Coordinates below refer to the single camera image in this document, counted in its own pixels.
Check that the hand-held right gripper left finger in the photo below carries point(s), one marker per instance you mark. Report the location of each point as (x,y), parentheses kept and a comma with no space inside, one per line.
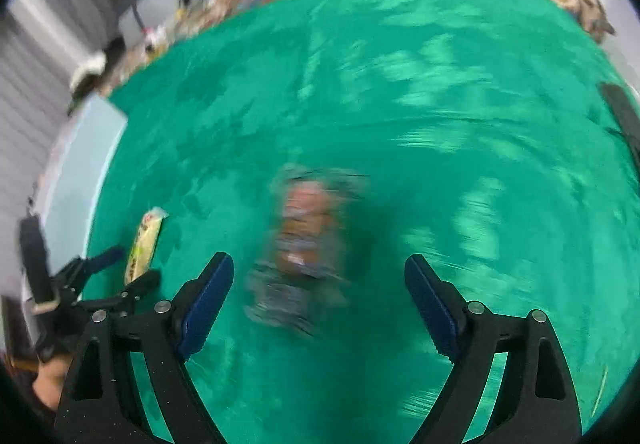
(207,304)

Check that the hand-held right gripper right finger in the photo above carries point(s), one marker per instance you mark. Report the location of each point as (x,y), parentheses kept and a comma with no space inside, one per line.
(430,306)

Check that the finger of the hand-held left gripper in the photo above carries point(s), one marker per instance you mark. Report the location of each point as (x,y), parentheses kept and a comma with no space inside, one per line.
(107,256)
(140,284)

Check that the pale yellow stick packet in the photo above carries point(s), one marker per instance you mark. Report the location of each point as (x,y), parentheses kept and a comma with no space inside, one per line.
(145,244)

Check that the clear packet brown snack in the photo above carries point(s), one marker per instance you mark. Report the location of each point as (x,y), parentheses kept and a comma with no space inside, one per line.
(305,224)

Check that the person's left hand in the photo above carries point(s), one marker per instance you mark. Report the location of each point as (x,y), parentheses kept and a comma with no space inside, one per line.
(50,381)

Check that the green patterned blanket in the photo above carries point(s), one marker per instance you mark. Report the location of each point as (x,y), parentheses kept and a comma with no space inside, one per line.
(400,174)

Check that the white sheer curtain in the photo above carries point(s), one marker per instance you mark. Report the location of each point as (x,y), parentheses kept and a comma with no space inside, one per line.
(25,99)

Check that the white cloth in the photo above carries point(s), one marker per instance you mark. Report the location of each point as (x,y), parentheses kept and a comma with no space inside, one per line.
(87,69)

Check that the thin bamboo stick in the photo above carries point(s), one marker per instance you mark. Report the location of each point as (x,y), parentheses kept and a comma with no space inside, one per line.
(600,391)

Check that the small red white bottle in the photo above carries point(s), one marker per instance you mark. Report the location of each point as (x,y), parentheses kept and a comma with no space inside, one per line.
(156,42)

